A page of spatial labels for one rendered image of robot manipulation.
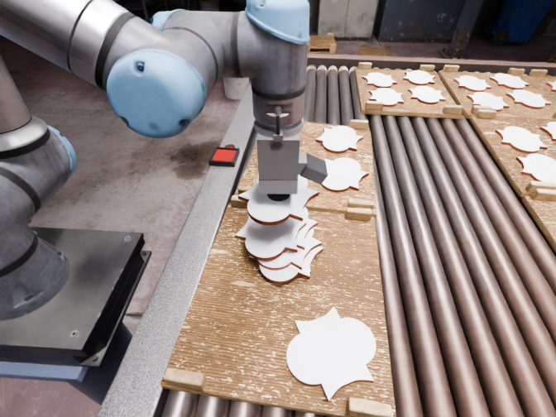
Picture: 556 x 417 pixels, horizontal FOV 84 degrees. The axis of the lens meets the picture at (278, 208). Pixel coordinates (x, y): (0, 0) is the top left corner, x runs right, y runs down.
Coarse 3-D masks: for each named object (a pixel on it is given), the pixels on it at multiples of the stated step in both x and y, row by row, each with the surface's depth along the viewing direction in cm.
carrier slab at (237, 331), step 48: (240, 240) 67; (336, 240) 67; (240, 288) 59; (288, 288) 59; (336, 288) 59; (192, 336) 52; (240, 336) 52; (288, 336) 52; (384, 336) 52; (240, 384) 47; (288, 384) 47; (384, 384) 47
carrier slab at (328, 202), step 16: (304, 128) 101; (320, 128) 101; (352, 128) 101; (368, 128) 101; (304, 144) 94; (320, 144) 94; (368, 144) 94; (256, 160) 88; (368, 160) 88; (256, 176) 83; (368, 176) 83; (320, 192) 78; (352, 192) 78; (368, 192) 78; (320, 208) 75; (336, 208) 74
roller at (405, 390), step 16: (352, 80) 135; (352, 96) 126; (384, 224) 73; (384, 240) 69; (384, 256) 66; (384, 272) 63; (384, 288) 61; (384, 304) 59; (400, 304) 58; (400, 320) 56; (400, 336) 54; (400, 352) 52; (400, 368) 50; (400, 384) 48; (416, 384) 49; (400, 400) 47; (416, 400) 47; (400, 416) 46; (416, 416) 45
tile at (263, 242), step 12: (252, 228) 62; (264, 228) 62; (276, 228) 62; (288, 228) 62; (300, 228) 63; (252, 240) 60; (264, 240) 60; (276, 240) 60; (288, 240) 60; (252, 252) 58; (264, 252) 58; (276, 252) 58
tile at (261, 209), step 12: (300, 180) 59; (252, 192) 57; (300, 192) 57; (312, 192) 57; (252, 204) 55; (264, 204) 55; (276, 204) 55; (288, 204) 55; (300, 204) 55; (252, 216) 53; (264, 216) 53; (276, 216) 53; (288, 216) 53; (300, 216) 53
